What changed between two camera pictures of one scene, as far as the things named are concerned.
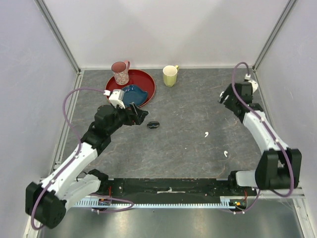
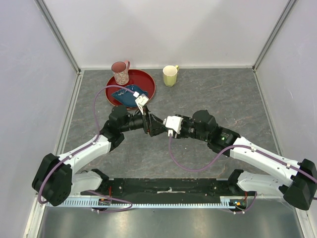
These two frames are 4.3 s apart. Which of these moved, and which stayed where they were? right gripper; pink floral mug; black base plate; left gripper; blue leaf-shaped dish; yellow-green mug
Moved: right gripper; left gripper
Stayed: black base plate; yellow-green mug; pink floral mug; blue leaf-shaped dish
